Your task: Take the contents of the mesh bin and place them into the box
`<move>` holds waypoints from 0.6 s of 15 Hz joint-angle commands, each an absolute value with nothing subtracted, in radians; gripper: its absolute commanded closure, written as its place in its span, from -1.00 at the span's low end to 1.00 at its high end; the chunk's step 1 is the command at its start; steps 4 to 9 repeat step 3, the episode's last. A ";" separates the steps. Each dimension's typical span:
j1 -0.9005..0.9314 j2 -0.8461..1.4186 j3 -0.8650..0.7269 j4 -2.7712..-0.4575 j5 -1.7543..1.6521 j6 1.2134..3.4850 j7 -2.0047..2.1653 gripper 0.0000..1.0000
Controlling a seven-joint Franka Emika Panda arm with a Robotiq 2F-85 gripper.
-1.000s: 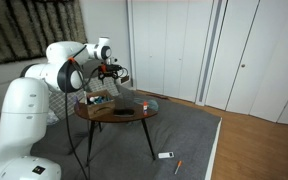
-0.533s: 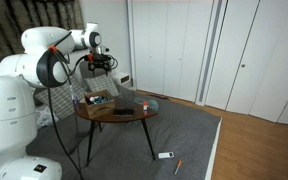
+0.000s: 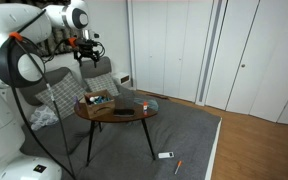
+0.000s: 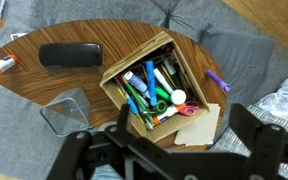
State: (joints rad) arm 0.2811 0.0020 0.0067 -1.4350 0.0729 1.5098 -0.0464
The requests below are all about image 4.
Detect green handle scissors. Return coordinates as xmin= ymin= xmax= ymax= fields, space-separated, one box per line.
xmin=140 ymin=99 xmax=169 ymax=116

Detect green marker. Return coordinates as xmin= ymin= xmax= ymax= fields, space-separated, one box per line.
xmin=125 ymin=82 xmax=149 ymax=111

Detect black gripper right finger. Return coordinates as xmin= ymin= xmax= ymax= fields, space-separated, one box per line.
xmin=228 ymin=104 xmax=285 ymax=161

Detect white marker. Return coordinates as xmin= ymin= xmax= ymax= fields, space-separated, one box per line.
xmin=153 ymin=67 xmax=176 ymax=96

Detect pink handle scissors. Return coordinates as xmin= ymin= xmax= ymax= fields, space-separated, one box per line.
xmin=178 ymin=100 xmax=201 ymax=117

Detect brown cardboard box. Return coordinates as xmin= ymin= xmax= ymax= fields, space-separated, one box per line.
xmin=99 ymin=30 xmax=210 ymax=144

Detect orange cap glue stick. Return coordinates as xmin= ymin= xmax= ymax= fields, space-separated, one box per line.
xmin=0 ymin=54 xmax=20 ymax=80
xmin=151 ymin=103 xmax=187 ymax=126

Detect white round cap bottle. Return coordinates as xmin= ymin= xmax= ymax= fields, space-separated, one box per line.
xmin=169 ymin=89 xmax=188 ymax=106

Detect blue label glue stick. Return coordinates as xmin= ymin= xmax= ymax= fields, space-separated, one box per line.
xmin=122 ymin=70 xmax=151 ymax=95

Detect grey cushion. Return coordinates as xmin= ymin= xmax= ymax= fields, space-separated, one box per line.
xmin=198 ymin=24 xmax=275 ymax=113

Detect blue pen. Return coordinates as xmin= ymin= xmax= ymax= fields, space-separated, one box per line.
xmin=118 ymin=84 xmax=140 ymax=115

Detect black oblong case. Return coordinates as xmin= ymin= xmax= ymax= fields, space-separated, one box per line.
xmin=38 ymin=42 xmax=104 ymax=68

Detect round wooden table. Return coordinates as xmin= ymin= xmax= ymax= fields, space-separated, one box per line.
xmin=0 ymin=14 xmax=228 ymax=151

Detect brown paper sheet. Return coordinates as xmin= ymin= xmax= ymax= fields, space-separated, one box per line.
xmin=173 ymin=103 xmax=222 ymax=148

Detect white floral cloth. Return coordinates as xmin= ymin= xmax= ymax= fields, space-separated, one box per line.
xmin=248 ymin=78 xmax=288 ymax=134

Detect grey patterned pillow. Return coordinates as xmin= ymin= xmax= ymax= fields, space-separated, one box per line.
xmin=210 ymin=106 xmax=288 ymax=180

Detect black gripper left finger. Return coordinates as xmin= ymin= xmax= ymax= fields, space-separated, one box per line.
xmin=104 ymin=104 xmax=133 ymax=148

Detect blue marker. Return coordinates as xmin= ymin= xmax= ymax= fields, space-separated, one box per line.
xmin=145 ymin=60 xmax=159 ymax=107

